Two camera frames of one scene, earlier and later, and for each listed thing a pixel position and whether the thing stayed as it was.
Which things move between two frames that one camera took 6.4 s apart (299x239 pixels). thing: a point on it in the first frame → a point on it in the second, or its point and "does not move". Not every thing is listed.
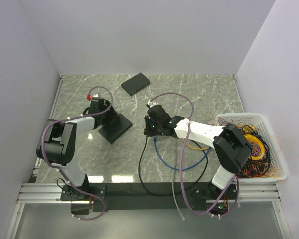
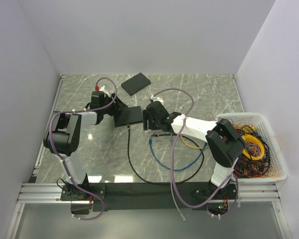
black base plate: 148,196 does not move
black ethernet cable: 193,186 → 164,134
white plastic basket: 257,119 does not move
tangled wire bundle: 258,164 does not move
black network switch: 115,128 → 128,115
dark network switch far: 135,83 does not move
